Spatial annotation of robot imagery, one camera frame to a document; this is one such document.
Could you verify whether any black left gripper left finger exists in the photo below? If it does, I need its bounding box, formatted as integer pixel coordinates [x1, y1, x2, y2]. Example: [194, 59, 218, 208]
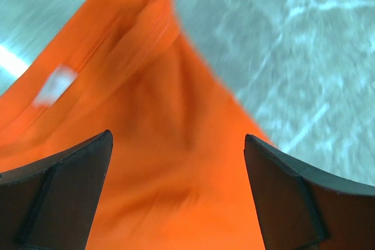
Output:
[1, 130, 113, 249]

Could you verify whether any orange t shirt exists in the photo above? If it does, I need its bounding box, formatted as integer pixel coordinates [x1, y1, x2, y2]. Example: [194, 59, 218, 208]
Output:
[1, 0, 264, 249]

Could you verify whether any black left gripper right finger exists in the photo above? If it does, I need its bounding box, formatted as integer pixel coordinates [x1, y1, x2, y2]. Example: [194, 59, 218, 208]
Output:
[244, 135, 374, 250]

